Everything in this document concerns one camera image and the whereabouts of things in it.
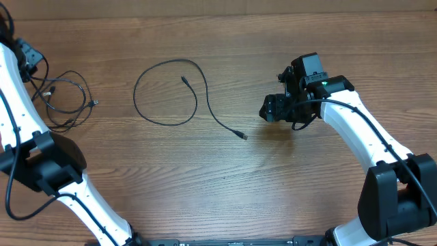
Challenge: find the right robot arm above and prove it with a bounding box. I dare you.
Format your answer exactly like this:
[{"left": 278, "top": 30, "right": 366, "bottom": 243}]
[{"left": 259, "top": 53, "right": 436, "bottom": 245}]

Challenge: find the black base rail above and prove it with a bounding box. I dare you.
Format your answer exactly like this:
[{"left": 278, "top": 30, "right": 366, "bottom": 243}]
[{"left": 142, "top": 235, "right": 332, "bottom": 246}]

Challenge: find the black USB cable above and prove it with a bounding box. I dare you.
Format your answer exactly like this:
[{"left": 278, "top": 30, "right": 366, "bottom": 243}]
[
  {"left": 27, "top": 70, "right": 98, "bottom": 133},
  {"left": 132, "top": 58, "right": 249, "bottom": 141},
  {"left": 29, "top": 56, "right": 88, "bottom": 115}
]

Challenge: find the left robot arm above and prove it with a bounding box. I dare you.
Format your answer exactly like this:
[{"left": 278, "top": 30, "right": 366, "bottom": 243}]
[{"left": 1, "top": 11, "right": 143, "bottom": 245}]

